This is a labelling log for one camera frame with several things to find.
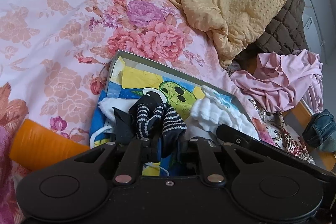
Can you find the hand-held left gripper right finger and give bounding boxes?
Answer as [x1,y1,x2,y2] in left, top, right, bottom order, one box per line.
[178,137,265,186]

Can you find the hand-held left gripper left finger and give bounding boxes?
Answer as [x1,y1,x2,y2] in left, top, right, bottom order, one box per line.
[74,138,160,186]

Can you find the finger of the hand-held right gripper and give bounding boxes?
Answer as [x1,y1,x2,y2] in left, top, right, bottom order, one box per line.
[216,124,336,183]

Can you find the white knitted cloth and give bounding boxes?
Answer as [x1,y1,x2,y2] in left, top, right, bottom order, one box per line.
[189,85,260,141]

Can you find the black dotted sock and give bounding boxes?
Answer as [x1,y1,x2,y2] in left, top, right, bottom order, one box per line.
[129,91,188,159]

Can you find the grey box with colourful drawing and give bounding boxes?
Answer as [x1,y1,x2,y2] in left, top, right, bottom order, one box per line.
[89,49,276,177]

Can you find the black cloth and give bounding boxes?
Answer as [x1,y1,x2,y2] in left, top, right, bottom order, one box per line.
[112,107,139,146]

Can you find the beige ornate patterned cloth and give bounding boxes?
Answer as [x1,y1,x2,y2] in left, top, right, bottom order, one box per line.
[249,97,316,165]

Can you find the pink cloth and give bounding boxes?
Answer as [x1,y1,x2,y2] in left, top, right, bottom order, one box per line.
[230,49,324,115]

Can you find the blue jeans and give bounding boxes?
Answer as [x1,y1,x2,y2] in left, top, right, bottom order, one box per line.
[302,109,336,153]

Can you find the orange cup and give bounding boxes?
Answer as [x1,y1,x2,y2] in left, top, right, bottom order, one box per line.
[9,119,91,172]

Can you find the brown quilted jacket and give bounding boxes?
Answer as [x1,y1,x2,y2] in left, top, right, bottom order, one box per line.
[236,0,309,61]

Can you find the pink floral bed sheet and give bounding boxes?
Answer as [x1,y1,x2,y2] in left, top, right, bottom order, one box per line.
[0,0,263,224]

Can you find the wooden bed frame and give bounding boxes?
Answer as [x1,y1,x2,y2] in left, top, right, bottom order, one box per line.
[282,103,336,178]

